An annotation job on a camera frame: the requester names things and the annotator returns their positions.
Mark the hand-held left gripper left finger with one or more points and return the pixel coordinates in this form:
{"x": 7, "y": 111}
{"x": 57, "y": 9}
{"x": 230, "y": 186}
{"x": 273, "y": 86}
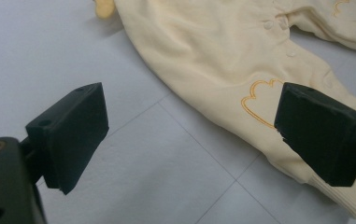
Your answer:
{"x": 73, "y": 130}

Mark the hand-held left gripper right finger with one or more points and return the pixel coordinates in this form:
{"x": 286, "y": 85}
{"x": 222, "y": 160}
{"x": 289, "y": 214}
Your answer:
{"x": 322, "y": 133}

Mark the cream baby romper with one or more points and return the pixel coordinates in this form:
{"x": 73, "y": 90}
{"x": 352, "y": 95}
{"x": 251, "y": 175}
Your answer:
{"x": 216, "y": 59}

